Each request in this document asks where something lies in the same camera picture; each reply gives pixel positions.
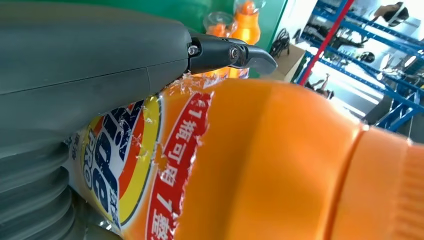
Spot orange detergent bottle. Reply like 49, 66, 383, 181
62, 73, 424, 240
228, 0, 267, 79
192, 11, 238, 79

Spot brown cardboard box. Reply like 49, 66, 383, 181
261, 44, 307, 84

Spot blue metal shelving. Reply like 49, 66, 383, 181
298, 0, 424, 133

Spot black coiled cable bundle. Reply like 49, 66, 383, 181
268, 28, 292, 60

